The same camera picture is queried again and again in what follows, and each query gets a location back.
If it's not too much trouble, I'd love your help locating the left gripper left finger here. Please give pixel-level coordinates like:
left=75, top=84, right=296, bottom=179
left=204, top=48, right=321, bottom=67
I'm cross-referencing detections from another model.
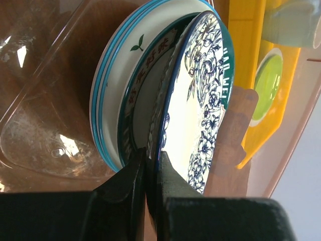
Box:
left=1, top=148, right=146, bottom=240

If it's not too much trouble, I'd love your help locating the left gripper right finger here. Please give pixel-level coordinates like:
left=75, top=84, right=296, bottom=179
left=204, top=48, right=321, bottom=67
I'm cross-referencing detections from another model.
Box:
left=155, top=152, right=296, bottom=240

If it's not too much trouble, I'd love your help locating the green rim lettered plate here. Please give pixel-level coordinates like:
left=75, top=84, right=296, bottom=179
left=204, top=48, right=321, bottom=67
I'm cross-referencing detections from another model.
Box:
left=115, top=13, right=234, bottom=168

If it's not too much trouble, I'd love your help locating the dark floral plate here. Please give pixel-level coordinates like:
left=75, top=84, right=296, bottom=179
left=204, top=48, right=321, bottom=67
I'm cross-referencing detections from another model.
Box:
left=149, top=11, right=223, bottom=193

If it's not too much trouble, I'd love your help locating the clear pink plastic bin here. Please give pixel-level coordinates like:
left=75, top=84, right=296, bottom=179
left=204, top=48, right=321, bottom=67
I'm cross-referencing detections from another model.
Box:
left=1, top=1, right=320, bottom=197

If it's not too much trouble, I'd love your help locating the lime green plate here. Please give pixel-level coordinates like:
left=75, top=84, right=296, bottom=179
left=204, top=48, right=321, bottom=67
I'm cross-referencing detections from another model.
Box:
left=249, top=48, right=283, bottom=127

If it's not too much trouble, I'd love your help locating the yellow plastic tray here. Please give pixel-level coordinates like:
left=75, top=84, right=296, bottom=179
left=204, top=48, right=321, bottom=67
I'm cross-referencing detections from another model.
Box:
left=228, top=1, right=300, bottom=169

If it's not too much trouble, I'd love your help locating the pale green white mug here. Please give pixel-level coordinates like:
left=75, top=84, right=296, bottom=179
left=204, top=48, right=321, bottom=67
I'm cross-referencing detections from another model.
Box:
left=262, top=1, right=320, bottom=49

